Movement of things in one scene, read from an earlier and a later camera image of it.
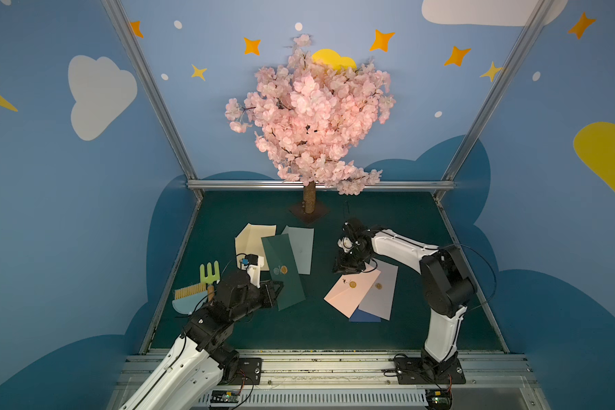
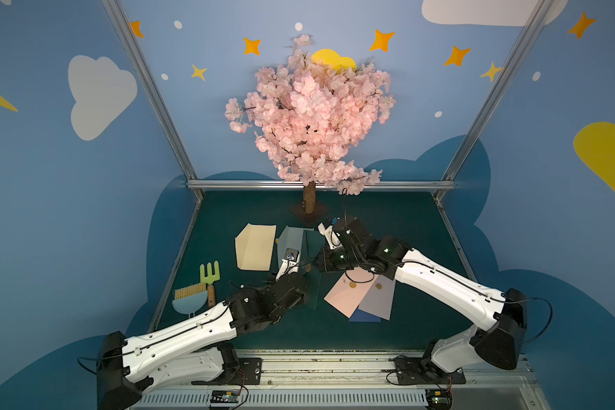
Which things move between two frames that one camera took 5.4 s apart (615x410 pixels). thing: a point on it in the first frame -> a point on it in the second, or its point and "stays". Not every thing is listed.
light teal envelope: (301, 242) stays
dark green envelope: (282, 266) -> (314, 284)
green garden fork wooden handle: (210, 278) stays
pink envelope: (350, 289) stays
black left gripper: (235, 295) -> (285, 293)
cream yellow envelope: (249, 241) stays
